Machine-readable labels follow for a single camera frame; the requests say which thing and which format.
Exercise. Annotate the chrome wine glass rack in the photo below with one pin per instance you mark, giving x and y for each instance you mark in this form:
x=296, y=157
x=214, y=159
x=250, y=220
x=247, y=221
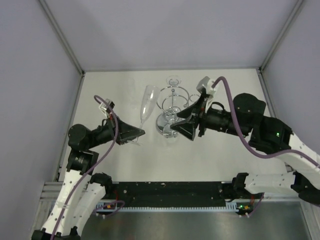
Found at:
x=172, y=100

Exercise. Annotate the round wine glass back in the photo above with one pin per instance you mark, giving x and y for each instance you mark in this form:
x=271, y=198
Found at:
x=173, y=80

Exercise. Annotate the left aluminium frame post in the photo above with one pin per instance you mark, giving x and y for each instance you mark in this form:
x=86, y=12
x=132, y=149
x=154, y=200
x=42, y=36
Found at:
x=60, y=36

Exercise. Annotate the round wine glass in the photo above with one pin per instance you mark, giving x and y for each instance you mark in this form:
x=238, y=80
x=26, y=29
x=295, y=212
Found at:
x=173, y=80
x=170, y=117

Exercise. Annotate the round wine glass front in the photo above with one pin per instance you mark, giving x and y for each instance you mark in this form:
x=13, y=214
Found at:
x=170, y=117

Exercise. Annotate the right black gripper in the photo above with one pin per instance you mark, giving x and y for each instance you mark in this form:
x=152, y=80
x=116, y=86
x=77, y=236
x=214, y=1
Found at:
x=187, y=127

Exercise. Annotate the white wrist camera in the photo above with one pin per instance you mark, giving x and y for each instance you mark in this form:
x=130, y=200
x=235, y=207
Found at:
x=205, y=87
x=105, y=107

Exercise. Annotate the right aluminium frame post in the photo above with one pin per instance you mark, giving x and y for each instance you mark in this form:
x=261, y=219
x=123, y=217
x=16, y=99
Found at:
x=297, y=8

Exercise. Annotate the white toothed cable duct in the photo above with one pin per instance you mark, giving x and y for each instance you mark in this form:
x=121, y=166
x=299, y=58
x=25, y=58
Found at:
x=229, y=207

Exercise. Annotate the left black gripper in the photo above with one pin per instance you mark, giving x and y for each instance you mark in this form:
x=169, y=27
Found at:
x=126, y=132

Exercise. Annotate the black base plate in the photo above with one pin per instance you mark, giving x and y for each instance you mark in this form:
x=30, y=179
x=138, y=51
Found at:
x=172, y=194

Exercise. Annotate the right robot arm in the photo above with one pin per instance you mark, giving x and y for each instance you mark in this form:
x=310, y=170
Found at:
x=266, y=138

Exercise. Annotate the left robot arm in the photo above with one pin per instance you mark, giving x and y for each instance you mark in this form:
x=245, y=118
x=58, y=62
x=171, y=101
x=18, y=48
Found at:
x=82, y=189

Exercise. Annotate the aluminium frame post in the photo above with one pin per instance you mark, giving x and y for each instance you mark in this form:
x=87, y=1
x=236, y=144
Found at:
x=297, y=8
x=60, y=36

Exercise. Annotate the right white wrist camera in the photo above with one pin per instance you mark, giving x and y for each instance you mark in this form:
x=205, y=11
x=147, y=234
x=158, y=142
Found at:
x=205, y=87

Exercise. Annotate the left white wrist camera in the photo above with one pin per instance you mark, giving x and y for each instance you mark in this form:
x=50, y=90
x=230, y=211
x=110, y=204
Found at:
x=105, y=107

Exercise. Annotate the ribbed champagne flute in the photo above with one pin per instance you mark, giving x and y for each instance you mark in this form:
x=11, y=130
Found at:
x=131, y=95
x=148, y=103

